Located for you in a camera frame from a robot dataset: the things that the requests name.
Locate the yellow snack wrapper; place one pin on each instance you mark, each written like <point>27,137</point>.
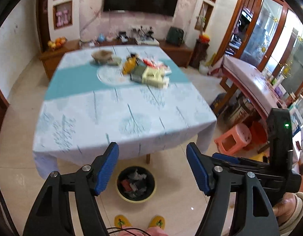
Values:
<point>130,64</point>

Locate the white set-top box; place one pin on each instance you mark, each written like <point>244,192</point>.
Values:
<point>148,41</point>

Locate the person right hand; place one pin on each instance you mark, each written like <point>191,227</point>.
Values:
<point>284,209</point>

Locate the green cream carton box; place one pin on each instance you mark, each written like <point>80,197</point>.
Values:
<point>149,76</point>

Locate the dining table pink cloth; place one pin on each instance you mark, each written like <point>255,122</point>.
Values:
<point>252,83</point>

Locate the patterned light blue tablecloth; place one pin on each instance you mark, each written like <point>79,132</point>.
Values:
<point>87,106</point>

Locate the red cigarette box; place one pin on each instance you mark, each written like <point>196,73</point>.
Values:
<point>126,185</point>

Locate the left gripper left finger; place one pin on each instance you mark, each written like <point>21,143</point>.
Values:
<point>51,211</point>

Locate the black yellow-rimmed trash bin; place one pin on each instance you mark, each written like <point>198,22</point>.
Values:
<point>142,182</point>

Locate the wooden tv cabinet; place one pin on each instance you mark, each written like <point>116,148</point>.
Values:
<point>180,55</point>

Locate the dark wicker stand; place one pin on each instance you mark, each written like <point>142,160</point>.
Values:
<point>199,54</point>

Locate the pink dumbbells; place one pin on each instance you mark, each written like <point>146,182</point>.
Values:
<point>62,18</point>

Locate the wooden table leg frame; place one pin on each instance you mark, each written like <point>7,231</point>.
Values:
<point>148,158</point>

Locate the brown paper pulp bowl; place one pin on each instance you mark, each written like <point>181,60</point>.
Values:
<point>102,56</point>

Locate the dark green air fryer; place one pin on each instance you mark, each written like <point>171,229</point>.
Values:
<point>175,36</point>

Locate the fruit bowl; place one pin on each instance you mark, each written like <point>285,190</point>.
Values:
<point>57,44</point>

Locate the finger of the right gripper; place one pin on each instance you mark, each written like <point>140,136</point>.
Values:
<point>248,165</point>
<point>230,159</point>

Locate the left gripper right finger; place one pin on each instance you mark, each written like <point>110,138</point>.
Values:
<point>238,204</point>

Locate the right yellow slipper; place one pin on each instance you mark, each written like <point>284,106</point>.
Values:
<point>157,222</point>

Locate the red white chocolate box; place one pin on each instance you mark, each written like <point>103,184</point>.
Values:
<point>159,65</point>

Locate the pink plastic stool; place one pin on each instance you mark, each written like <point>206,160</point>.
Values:
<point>234,140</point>

